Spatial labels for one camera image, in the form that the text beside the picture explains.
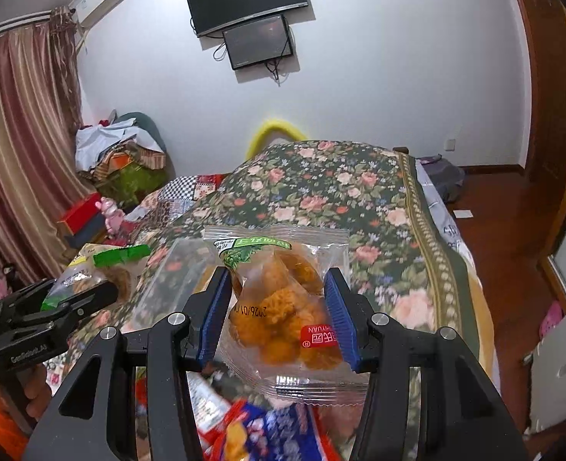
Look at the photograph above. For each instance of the green fabric item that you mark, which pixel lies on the green fabric item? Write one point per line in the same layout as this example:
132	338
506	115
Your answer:
129	182

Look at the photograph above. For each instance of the pink slipper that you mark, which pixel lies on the pink slipper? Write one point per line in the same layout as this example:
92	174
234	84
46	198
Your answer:
552	319

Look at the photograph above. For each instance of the blue snack packet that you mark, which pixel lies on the blue snack packet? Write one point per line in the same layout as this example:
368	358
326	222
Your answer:
302	427

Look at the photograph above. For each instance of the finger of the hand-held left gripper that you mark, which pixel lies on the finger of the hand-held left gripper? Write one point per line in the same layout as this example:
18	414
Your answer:
95	297
28	290

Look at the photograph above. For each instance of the patchwork quilt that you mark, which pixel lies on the patchwork quilt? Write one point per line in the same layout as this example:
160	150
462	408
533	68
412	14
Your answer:
182	192

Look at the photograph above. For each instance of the grey bag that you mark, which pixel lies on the grey bag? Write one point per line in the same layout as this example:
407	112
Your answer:
448	177

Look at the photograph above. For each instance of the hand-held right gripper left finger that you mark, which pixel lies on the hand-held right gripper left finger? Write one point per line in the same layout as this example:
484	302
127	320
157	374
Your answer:
213	319

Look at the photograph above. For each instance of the white paper sheet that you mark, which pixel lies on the white paper sheet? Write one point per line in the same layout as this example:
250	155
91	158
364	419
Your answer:
463	213

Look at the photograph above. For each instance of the white wall socket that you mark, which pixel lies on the white wall socket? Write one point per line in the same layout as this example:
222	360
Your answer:
449	144

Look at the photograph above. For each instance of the person's left hand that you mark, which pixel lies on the person's left hand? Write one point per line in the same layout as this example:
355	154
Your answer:
39	391

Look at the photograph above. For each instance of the small black wall monitor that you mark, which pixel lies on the small black wall monitor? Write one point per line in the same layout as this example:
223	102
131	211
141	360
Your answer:
259	41

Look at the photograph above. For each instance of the white curtain rail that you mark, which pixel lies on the white curtain rail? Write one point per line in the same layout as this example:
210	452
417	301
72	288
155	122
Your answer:
14	26

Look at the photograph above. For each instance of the red box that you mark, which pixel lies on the red box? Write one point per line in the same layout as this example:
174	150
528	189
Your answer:
78	211

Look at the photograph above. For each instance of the pile of clothes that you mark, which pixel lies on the pile of clothes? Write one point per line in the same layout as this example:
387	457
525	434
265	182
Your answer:
110	139

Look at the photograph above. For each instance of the pink plush toy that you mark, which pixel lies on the pink plush toy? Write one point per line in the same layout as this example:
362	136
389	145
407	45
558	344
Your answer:
112	216

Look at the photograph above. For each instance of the yellow foam tube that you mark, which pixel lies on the yellow foam tube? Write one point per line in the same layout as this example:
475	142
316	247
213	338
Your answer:
263	127

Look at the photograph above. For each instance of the green label snack packet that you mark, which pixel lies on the green label snack packet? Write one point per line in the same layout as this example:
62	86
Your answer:
114	255

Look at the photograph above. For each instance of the clear packet of orange snacks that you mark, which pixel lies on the clear packet of orange snacks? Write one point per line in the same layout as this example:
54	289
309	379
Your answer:
273	307

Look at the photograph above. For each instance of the wooden door frame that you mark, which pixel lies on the wooden door frame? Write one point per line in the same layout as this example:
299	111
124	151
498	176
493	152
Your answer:
547	129

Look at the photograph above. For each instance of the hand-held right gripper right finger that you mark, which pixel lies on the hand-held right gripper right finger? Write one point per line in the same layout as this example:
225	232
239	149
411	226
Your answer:
340	321

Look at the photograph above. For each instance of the white printed bedsheet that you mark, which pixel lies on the white printed bedsheet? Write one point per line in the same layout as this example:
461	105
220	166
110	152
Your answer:
443	221

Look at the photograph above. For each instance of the striped pink curtain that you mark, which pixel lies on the striped pink curtain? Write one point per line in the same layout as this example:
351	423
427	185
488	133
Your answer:
18	129

